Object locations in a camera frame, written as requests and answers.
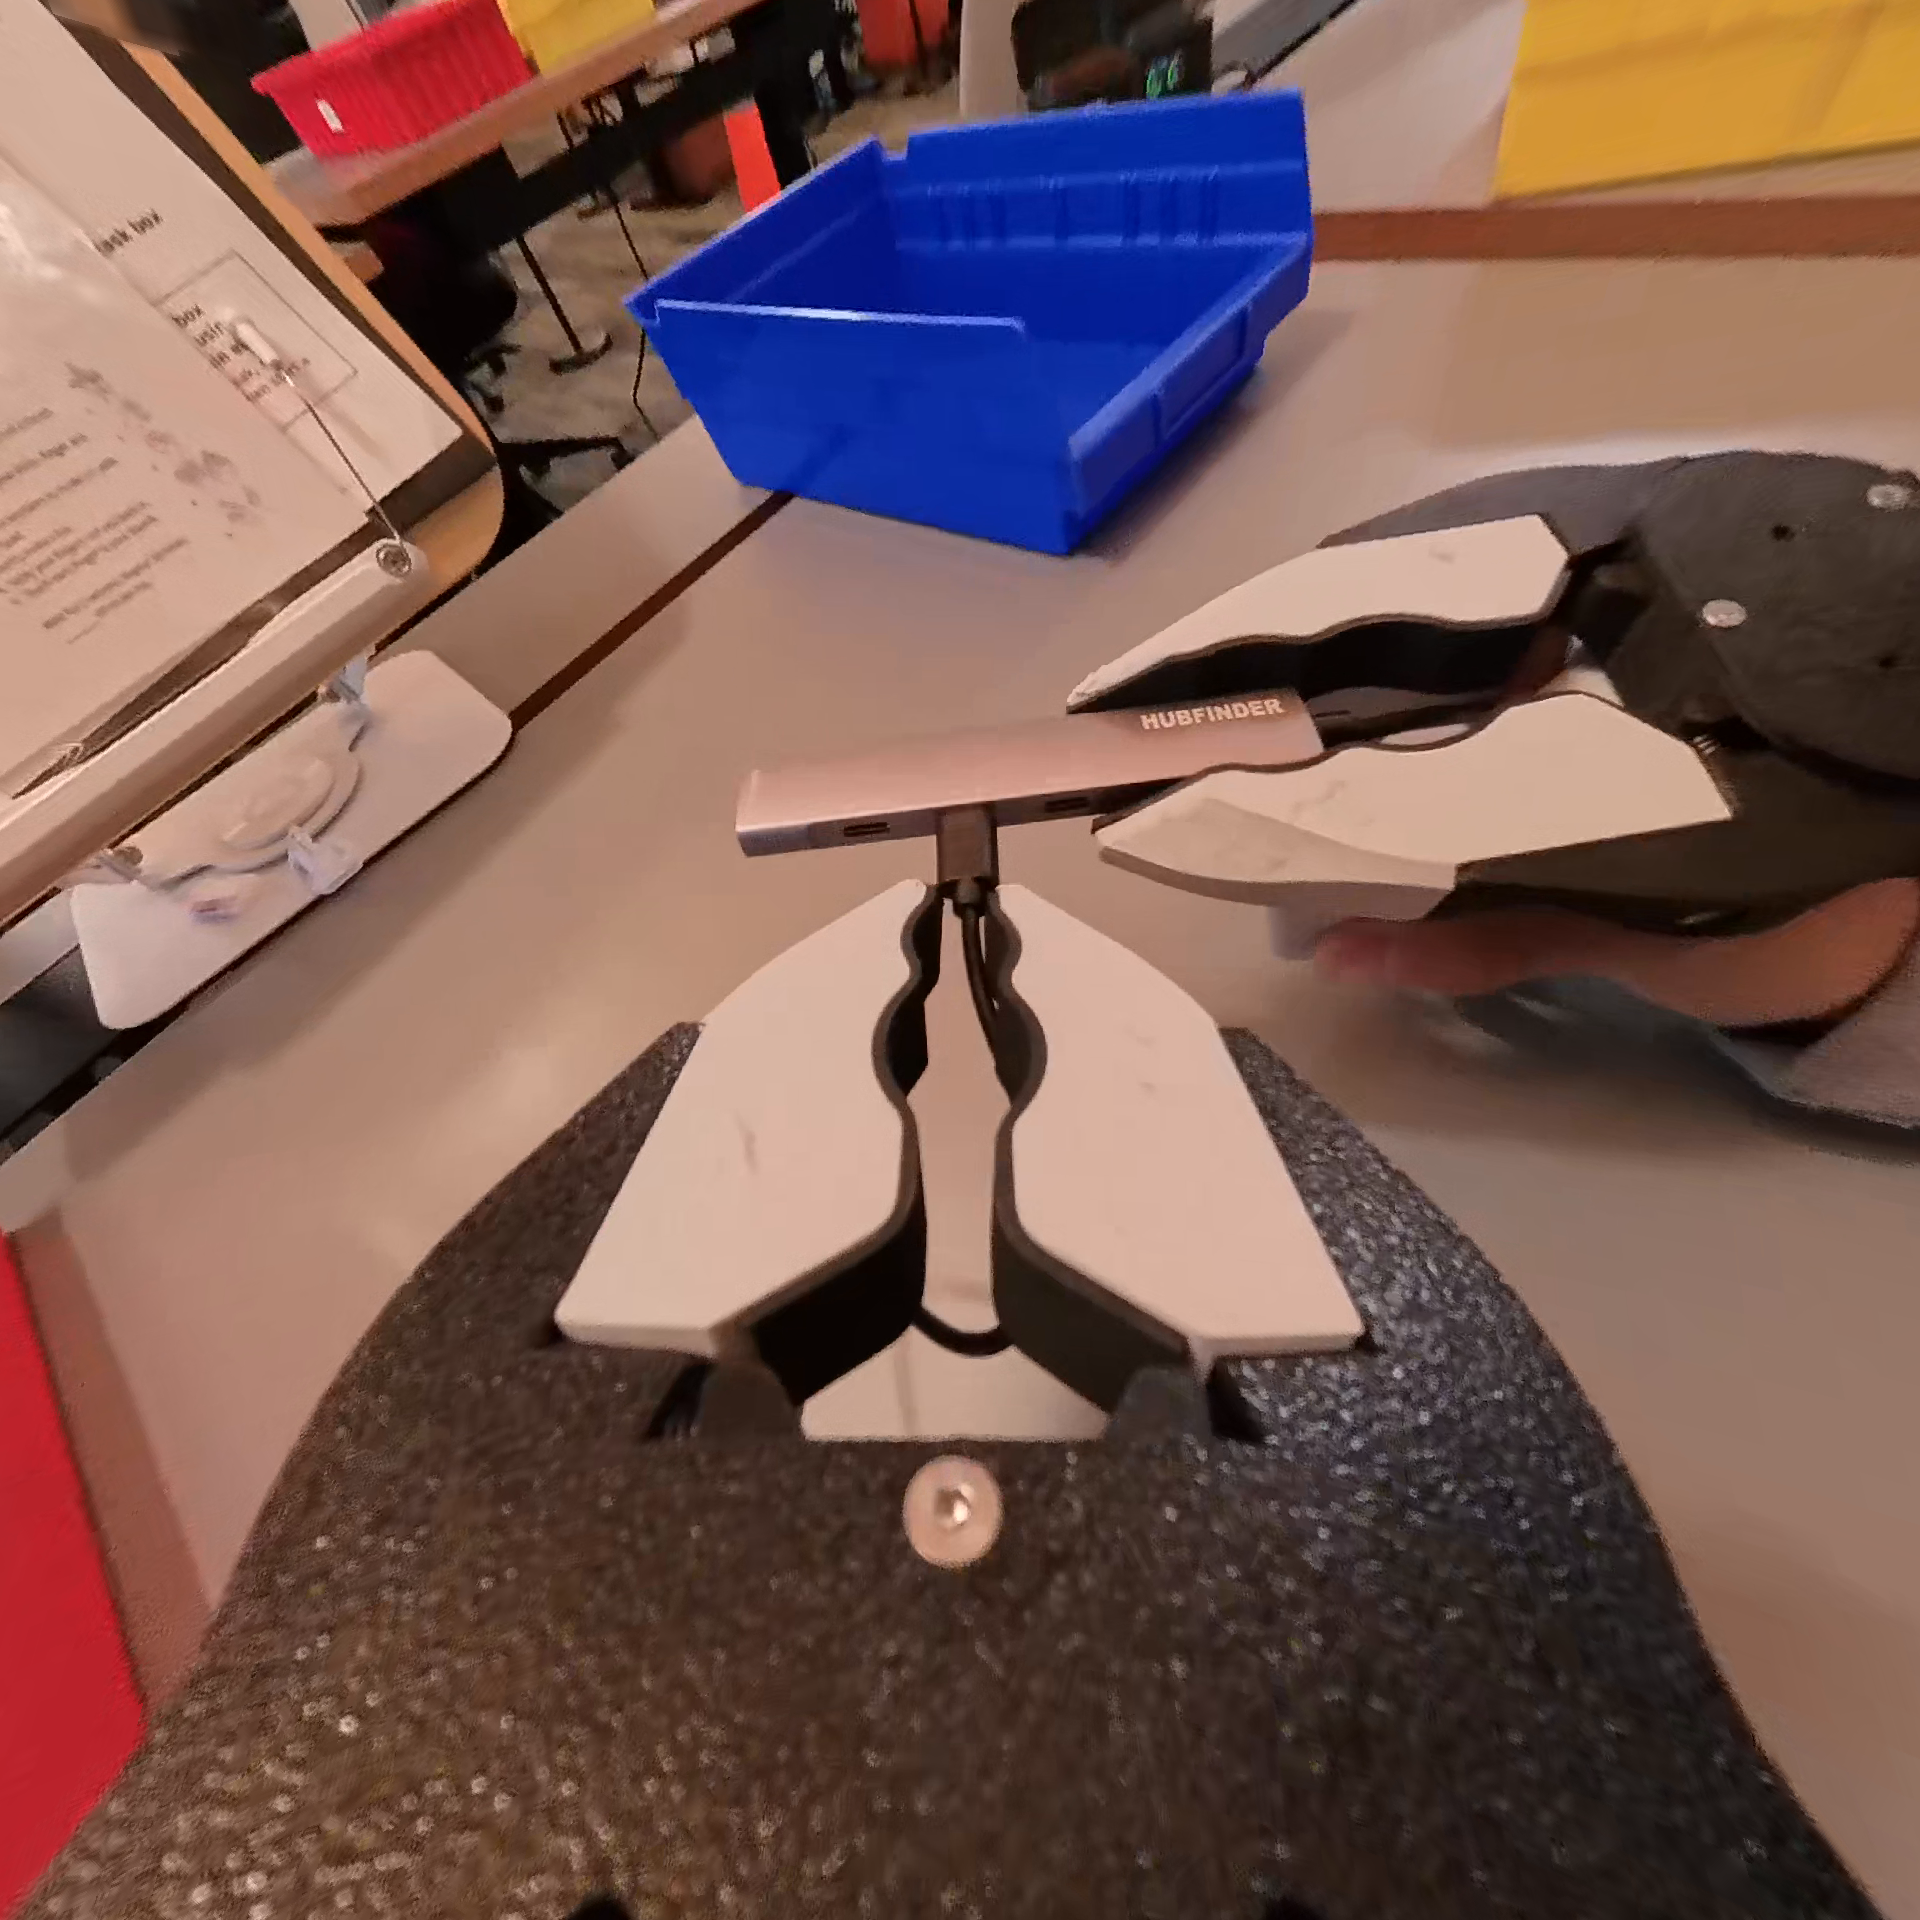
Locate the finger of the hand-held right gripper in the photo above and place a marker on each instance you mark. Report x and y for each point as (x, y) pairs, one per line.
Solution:
(1440, 804)
(1350, 592)

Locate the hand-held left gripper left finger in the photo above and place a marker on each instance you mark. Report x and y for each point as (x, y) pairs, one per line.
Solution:
(749, 1141)

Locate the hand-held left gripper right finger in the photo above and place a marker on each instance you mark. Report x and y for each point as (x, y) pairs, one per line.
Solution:
(1154, 1154)

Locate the grey usb hub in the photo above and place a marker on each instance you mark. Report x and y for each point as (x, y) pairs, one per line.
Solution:
(990, 764)

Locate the grey desk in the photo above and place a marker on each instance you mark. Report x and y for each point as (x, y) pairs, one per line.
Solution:
(1577, 1276)

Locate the white task instruction sheet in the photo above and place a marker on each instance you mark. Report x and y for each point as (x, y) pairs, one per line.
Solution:
(227, 268)

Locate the person's right hand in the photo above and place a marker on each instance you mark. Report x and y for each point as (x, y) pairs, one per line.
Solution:
(1620, 961)

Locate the blue plastic bin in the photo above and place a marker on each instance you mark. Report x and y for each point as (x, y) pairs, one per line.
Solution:
(990, 378)

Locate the wooden book stand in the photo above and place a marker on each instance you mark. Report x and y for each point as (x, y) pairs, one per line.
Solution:
(406, 736)

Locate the yellow panel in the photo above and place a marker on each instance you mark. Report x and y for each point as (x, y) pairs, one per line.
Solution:
(1708, 89)

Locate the orange cone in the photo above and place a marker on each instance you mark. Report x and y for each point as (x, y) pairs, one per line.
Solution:
(749, 158)

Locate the laminated exercise instruction sheet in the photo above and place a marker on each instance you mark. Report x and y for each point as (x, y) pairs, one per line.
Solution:
(89, 541)

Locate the brown background table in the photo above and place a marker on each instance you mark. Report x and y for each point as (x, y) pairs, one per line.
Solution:
(494, 128)

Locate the red ribbed plastic bin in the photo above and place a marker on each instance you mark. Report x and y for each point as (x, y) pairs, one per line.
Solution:
(390, 84)

